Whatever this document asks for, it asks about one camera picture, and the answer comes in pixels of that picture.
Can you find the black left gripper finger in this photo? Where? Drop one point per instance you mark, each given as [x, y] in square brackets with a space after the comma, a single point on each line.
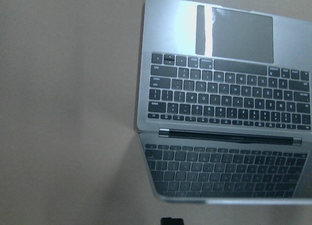
[171, 221]

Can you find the silver laptop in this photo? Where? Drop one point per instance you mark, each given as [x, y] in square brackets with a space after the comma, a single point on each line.
[225, 105]

